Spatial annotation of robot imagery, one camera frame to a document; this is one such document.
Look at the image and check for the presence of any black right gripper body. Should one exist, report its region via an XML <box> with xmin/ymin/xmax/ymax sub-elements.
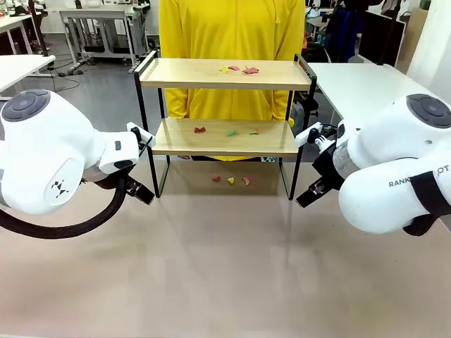
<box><xmin>311</xmin><ymin>140</ymin><xmax>348</xmax><ymax>186</ymax></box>

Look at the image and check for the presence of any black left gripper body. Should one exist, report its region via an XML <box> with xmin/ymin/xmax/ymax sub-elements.
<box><xmin>83</xmin><ymin>165</ymin><xmax>132</xmax><ymax>189</ymax></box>

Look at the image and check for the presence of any black-framed wooden two-tier shelf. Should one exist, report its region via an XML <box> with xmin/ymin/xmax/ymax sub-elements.
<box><xmin>133</xmin><ymin>50</ymin><xmax>318</xmax><ymax>201</ymax></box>

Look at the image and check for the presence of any large white table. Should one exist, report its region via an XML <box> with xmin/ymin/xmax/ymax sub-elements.
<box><xmin>306</xmin><ymin>62</ymin><xmax>445</xmax><ymax>124</ymax></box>

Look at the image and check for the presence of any blue jacket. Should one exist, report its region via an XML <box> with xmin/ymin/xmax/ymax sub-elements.
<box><xmin>326</xmin><ymin>0</ymin><xmax>361</xmax><ymax>63</ymax></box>

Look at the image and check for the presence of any white desk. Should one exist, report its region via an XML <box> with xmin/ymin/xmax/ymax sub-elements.
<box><xmin>0</xmin><ymin>54</ymin><xmax>56</xmax><ymax>101</ymax></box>

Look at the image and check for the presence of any black computer monitor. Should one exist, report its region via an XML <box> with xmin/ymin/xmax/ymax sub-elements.
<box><xmin>359</xmin><ymin>10</ymin><xmax>406</xmax><ymax>68</ymax></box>

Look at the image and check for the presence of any black stand pole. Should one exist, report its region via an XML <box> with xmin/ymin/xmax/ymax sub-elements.
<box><xmin>378</xmin><ymin>0</ymin><xmax>401</xmax><ymax>67</ymax></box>
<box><xmin>27</xmin><ymin>0</ymin><xmax>50</xmax><ymax>57</ymax></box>

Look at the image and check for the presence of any grey-framed workbench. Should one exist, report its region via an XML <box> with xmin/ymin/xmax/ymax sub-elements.
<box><xmin>58</xmin><ymin>8</ymin><xmax>149</xmax><ymax>70</ymax></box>

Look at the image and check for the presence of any person in yellow hoodie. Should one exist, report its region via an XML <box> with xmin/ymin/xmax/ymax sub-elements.
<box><xmin>158</xmin><ymin>0</ymin><xmax>307</xmax><ymax>162</ymax></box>

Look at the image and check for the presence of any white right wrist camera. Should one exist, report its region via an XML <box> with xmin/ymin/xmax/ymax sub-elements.
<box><xmin>294</xmin><ymin>122</ymin><xmax>338</xmax><ymax>149</ymax></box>

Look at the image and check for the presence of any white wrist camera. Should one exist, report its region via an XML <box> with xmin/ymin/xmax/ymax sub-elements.
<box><xmin>294</xmin><ymin>122</ymin><xmax>338</xmax><ymax>149</ymax></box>
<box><xmin>125</xmin><ymin>121</ymin><xmax>156</xmax><ymax>152</ymax></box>

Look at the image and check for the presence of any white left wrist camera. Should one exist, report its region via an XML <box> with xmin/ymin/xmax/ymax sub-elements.
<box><xmin>125</xmin><ymin>121</ymin><xmax>156</xmax><ymax>152</ymax></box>

